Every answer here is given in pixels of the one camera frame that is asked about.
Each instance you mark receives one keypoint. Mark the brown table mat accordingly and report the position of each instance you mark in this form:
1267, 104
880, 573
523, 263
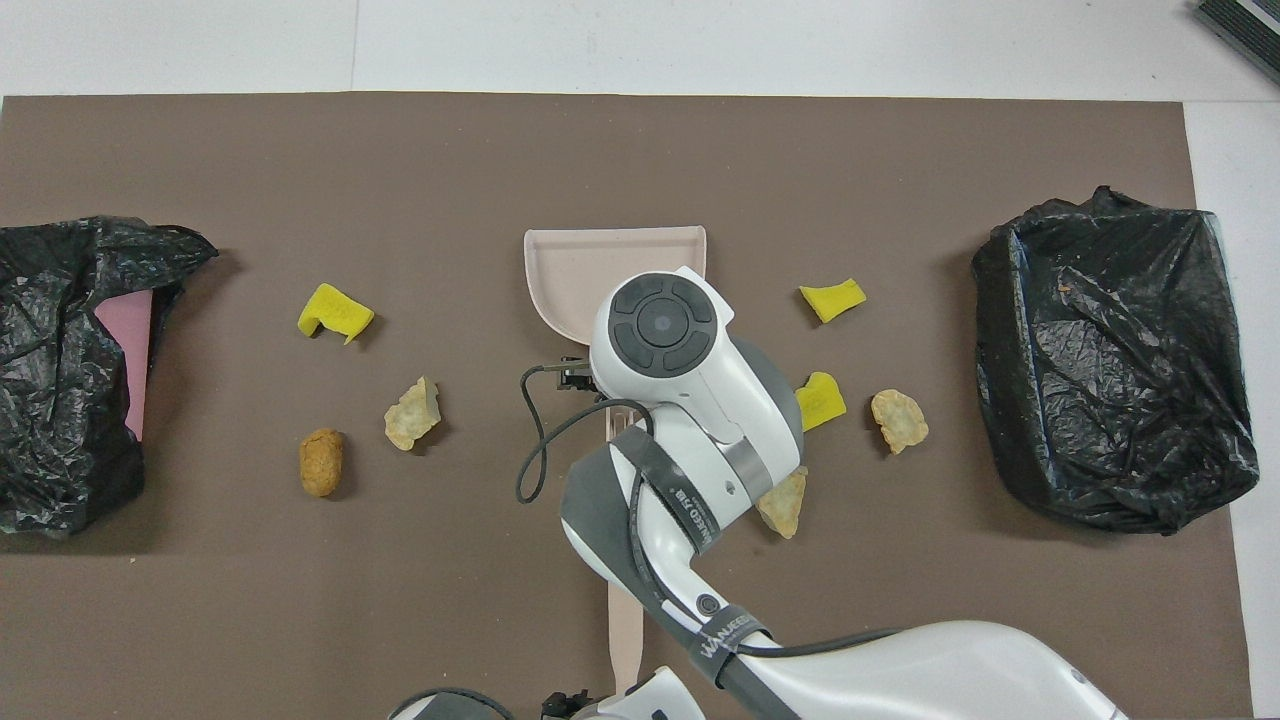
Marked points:
600, 150

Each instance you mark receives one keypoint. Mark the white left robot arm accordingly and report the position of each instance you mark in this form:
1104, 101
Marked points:
640, 700

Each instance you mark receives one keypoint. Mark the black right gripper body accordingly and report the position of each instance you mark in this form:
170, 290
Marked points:
578, 378

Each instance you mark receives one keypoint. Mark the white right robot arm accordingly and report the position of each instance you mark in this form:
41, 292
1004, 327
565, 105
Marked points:
700, 420

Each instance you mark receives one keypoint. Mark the beige hand brush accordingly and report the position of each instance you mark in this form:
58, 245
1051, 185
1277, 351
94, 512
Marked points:
625, 640

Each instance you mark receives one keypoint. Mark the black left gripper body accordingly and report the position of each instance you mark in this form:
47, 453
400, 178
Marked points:
566, 708

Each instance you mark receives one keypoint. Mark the beige plastic dustpan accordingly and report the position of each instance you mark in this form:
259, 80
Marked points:
570, 265

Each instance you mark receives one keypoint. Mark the pale foam chunk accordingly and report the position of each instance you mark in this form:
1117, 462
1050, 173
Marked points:
788, 510
412, 413

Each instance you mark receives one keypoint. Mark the tan foam chunk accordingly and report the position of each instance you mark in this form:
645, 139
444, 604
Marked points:
899, 420

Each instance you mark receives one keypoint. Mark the dark ribbed device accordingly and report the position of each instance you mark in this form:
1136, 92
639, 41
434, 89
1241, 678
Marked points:
1245, 25

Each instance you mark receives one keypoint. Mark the pink bin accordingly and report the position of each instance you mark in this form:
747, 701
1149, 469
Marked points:
125, 340

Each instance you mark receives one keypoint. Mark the crumpled black trash bag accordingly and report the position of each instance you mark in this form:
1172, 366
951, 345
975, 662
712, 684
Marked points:
50, 400

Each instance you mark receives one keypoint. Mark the black bag lined bin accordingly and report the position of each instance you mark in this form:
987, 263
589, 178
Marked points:
1110, 370

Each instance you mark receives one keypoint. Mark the yellow sponge piece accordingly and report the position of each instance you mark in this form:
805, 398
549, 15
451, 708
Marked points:
825, 400
832, 299
335, 312

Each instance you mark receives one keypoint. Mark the brown foam nugget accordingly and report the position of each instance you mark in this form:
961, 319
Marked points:
321, 462

